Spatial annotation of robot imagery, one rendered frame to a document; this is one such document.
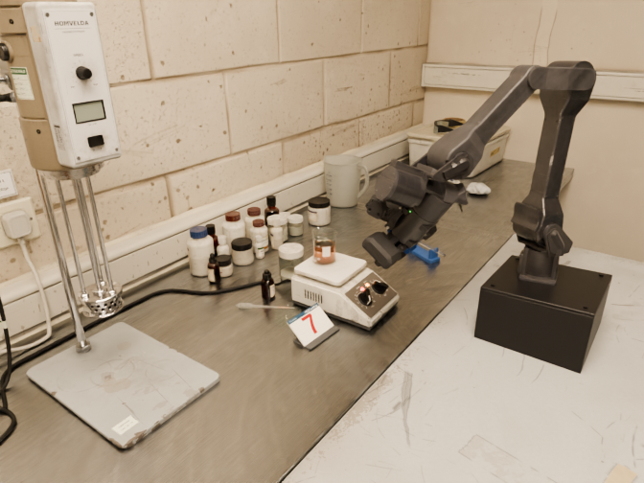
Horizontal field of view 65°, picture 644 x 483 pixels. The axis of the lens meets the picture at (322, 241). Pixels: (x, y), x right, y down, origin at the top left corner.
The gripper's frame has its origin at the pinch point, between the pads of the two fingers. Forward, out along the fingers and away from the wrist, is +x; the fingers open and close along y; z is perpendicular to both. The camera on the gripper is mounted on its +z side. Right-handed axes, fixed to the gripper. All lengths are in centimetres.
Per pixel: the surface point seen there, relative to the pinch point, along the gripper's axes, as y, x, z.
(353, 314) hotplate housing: 1.7, 15.4, -3.4
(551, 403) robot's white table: 1.8, -3.9, -36.7
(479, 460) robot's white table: 19.5, -0.6, -32.3
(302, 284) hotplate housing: 2.0, 20.0, 8.9
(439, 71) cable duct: -139, 14, 55
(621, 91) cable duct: -139, -23, -5
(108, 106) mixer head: 36, -10, 36
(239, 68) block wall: -27, 12, 67
